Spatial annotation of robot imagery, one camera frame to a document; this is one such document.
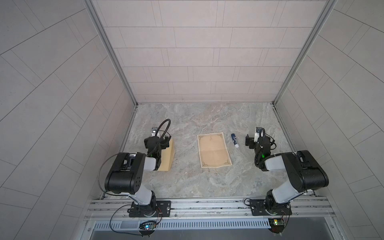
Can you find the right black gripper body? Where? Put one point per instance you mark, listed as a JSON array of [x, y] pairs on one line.
[[253, 145]]

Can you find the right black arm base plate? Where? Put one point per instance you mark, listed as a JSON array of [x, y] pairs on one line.
[[269, 208]]

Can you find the left green circuit board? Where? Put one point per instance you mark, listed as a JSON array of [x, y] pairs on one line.
[[148, 226]]

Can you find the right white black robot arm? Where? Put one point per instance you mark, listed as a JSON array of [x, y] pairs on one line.
[[304, 173]]

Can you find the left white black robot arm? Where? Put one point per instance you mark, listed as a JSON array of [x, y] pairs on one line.
[[126, 175]]

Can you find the right circuit board module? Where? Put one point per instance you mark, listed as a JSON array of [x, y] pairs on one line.
[[277, 225]]

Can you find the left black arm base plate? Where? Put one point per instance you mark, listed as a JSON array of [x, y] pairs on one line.
[[158, 209]]

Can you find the aluminium mounting rail frame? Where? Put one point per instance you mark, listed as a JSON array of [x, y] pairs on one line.
[[210, 208]]

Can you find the blue white glue stick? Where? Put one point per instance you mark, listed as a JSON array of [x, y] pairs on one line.
[[235, 141]]

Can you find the white slotted cable duct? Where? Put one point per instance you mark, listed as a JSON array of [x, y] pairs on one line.
[[191, 224]]

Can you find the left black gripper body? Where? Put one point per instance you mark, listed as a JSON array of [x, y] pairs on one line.
[[162, 146]]

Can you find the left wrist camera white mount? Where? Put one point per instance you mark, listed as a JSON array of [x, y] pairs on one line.
[[154, 132]]

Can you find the tan kraft paper envelope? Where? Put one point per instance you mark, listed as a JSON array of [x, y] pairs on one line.
[[167, 159]]

